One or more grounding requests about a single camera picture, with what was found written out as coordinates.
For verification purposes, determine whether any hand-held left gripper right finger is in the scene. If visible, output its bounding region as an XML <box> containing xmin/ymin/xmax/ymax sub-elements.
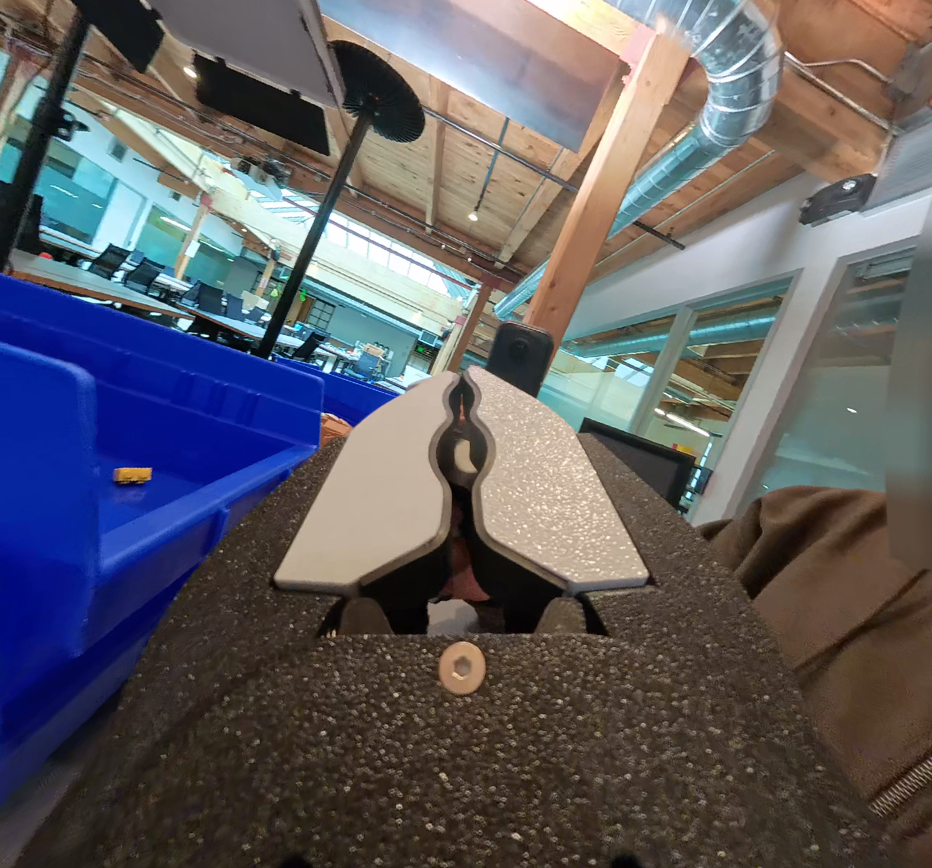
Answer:
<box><xmin>466</xmin><ymin>366</ymin><xmax>650</xmax><ymax>592</ymax></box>

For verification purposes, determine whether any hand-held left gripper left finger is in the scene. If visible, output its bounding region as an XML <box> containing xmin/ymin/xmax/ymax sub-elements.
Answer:
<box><xmin>273</xmin><ymin>371</ymin><xmax>461</xmax><ymax>590</ymax></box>

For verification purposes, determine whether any blue plastic bin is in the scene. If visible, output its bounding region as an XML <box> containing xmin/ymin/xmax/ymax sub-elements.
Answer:
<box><xmin>0</xmin><ymin>275</ymin><xmax>325</xmax><ymax>803</ymax></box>

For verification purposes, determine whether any black framed grey panel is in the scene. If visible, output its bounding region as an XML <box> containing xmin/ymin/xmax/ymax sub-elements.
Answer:
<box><xmin>579</xmin><ymin>417</ymin><xmax>698</xmax><ymax>514</ymax></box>

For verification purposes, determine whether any stack of blue bins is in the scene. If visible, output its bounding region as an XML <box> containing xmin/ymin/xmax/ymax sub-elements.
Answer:
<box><xmin>273</xmin><ymin>355</ymin><xmax>401</xmax><ymax>425</ymax></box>

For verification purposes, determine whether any black slanted pole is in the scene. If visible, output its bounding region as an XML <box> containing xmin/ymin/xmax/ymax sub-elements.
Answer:
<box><xmin>257</xmin><ymin>115</ymin><xmax>370</xmax><ymax>360</ymax></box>

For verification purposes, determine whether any black round ribbed disc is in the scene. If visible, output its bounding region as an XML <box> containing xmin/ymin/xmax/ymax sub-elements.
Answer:
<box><xmin>328</xmin><ymin>40</ymin><xmax>426</xmax><ymax>146</ymax></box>

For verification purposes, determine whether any person's brown hooded top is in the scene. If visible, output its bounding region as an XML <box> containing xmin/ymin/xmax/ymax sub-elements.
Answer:
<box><xmin>699</xmin><ymin>486</ymin><xmax>932</xmax><ymax>868</ymax></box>

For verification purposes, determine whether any long wooden desk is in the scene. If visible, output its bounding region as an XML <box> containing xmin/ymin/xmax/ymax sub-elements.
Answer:
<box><xmin>7</xmin><ymin>255</ymin><xmax>199</xmax><ymax>321</ymax></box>

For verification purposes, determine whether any black computer monitor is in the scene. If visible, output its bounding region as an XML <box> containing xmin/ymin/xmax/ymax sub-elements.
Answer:
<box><xmin>0</xmin><ymin>180</ymin><xmax>46</xmax><ymax>255</ymax></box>

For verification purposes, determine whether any studio light panel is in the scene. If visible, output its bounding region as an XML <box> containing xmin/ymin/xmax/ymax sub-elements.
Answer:
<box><xmin>22</xmin><ymin>0</ymin><xmax>348</xmax><ymax>156</ymax></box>

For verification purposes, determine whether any black light stand pole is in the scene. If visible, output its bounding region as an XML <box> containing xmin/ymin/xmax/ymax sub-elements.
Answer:
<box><xmin>0</xmin><ymin>15</ymin><xmax>93</xmax><ymax>274</ymax></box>

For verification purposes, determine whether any wooden post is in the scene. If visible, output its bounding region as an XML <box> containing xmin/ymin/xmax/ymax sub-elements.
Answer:
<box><xmin>523</xmin><ymin>27</ymin><xmax>693</xmax><ymax>336</ymax></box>

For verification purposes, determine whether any black wall device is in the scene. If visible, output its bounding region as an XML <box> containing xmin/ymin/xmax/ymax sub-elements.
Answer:
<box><xmin>799</xmin><ymin>174</ymin><xmax>877</xmax><ymax>227</ymax></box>

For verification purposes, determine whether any silver ventilation duct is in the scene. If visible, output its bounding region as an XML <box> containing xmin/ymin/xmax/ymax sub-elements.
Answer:
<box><xmin>495</xmin><ymin>0</ymin><xmax>786</xmax><ymax>319</ymax></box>

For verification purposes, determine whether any grey wall vent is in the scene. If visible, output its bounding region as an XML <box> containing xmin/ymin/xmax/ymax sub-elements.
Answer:
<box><xmin>866</xmin><ymin>122</ymin><xmax>932</xmax><ymax>207</ymax></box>

